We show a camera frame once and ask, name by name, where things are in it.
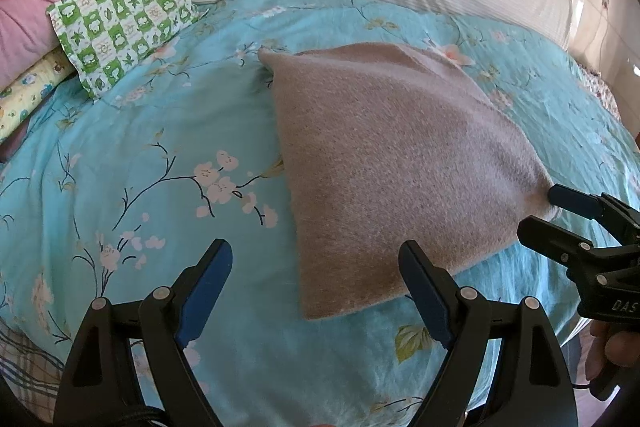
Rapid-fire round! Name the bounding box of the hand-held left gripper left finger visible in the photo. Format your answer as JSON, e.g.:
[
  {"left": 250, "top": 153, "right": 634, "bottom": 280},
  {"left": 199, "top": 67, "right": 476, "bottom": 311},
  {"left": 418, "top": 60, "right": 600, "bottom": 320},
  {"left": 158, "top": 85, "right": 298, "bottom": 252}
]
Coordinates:
[{"left": 52, "top": 238, "right": 234, "bottom": 427}]

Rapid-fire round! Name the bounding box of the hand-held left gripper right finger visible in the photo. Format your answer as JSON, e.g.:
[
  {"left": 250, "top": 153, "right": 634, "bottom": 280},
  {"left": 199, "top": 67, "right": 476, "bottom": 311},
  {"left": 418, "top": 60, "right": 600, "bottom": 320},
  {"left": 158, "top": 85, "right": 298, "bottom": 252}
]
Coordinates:
[{"left": 398, "top": 240, "right": 580, "bottom": 427}]

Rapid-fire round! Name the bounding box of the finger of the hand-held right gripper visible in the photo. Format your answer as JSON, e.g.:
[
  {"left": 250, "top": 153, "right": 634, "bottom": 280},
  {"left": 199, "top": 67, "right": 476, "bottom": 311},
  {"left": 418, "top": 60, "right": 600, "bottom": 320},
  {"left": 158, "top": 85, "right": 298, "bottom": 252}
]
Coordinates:
[
  {"left": 548, "top": 185, "right": 640, "bottom": 244},
  {"left": 516, "top": 216, "right": 640, "bottom": 278}
]

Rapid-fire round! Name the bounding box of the beige fuzzy sweater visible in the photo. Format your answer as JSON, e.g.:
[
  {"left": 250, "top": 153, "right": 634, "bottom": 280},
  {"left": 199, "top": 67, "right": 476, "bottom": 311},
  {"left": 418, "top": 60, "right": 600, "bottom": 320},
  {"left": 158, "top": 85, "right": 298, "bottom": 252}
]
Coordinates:
[{"left": 257, "top": 43, "right": 561, "bottom": 321}]

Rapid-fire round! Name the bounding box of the person's right hand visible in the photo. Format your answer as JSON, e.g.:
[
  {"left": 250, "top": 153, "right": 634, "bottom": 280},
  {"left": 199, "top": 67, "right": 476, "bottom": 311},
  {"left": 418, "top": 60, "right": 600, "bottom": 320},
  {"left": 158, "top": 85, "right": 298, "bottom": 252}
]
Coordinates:
[{"left": 585, "top": 320, "right": 640, "bottom": 383}]

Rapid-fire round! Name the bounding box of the teal floral bed blanket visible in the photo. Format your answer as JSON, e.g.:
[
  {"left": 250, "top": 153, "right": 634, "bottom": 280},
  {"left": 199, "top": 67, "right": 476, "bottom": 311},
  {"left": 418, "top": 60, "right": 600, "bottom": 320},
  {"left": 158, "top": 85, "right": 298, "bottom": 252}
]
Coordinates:
[{"left": 0, "top": 0, "right": 640, "bottom": 427}]

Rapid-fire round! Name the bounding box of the white floral bed sheet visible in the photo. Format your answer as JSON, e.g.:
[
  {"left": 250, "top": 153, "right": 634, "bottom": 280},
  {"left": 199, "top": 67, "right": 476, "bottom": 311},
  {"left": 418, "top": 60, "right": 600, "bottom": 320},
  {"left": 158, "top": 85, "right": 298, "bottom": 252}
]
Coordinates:
[{"left": 575, "top": 61, "right": 623, "bottom": 122}]

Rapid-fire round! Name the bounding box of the plaid cloth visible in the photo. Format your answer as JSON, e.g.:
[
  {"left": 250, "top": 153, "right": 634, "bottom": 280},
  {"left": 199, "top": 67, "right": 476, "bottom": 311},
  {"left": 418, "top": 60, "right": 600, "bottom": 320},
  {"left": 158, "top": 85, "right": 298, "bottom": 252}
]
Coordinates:
[{"left": 0, "top": 326, "right": 67, "bottom": 414}]

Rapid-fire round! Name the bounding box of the yellow printed pillow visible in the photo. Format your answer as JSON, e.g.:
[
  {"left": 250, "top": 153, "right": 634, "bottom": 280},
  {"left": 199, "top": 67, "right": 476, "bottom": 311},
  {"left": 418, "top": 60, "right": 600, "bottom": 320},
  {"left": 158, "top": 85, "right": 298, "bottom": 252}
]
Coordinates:
[{"left": 0, "top": 48, "right": 76, "bottom": 144}]

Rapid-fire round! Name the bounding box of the green checkered pillow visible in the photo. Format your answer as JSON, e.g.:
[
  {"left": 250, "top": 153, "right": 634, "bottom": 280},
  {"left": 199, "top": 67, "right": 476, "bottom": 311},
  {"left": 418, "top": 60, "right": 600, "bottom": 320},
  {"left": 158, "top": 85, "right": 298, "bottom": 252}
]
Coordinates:
[{"left": 46, "top": 0, "right": 201, "bottom": 102}]

